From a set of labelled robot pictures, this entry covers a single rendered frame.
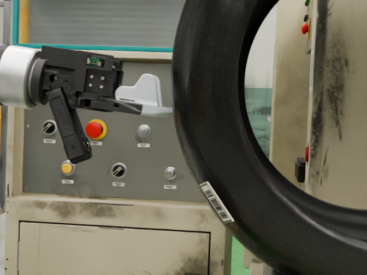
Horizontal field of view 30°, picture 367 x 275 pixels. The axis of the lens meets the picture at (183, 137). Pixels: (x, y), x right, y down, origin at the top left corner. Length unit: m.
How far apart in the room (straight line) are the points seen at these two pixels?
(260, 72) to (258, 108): 0.54
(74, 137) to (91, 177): 0.74
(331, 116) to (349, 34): 0.15
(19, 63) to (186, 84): 0.26
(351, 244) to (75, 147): 0.41
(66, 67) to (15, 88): 0.08
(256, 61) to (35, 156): 8.72
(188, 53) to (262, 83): 9.46
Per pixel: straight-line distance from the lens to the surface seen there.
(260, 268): 1.24
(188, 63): 0.88
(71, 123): 1.00
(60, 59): 1.01
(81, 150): 1.00
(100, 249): 1.70
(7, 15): 5.81
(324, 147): 1.27
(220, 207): 0.88
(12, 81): 1.00
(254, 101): 10.27
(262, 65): 10.35
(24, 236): 1.75
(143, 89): 0.98
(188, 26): 0.89
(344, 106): 1.27
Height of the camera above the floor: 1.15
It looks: 3 degrees down
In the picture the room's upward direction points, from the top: 2 degrees clockwise
